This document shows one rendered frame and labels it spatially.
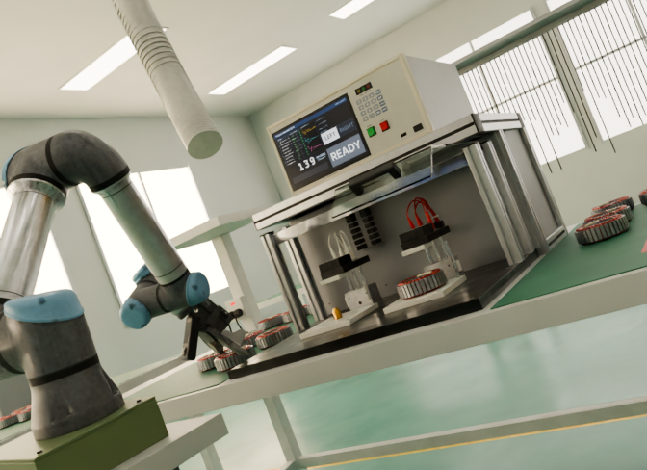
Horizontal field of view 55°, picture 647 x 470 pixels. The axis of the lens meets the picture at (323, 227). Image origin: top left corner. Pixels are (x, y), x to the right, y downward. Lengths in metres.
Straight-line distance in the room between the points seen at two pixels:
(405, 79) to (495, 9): 6.55
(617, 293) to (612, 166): 6.70
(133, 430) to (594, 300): 0.77
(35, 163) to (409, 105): 0.84
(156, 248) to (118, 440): 0.49
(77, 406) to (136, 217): 0.47
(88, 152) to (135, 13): 1.83
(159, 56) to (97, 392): 2.11
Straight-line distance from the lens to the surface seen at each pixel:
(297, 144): 1.68
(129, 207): 1.41
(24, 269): 1.31
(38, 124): 7.10
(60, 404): 1.14
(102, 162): 1.38
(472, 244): 1.63
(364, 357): 1.23
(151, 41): 3.07
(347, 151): 1.60
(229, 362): 1.67
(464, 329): 1.13
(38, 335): 1.13
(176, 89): 2.90
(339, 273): 1.56
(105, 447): 1.10
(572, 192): 7.82
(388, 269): 1.73
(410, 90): 1.52
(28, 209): 1.38
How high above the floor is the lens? 0.94
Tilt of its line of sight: 2 degrees up
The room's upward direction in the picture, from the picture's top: 21 degrees counter-clockwise
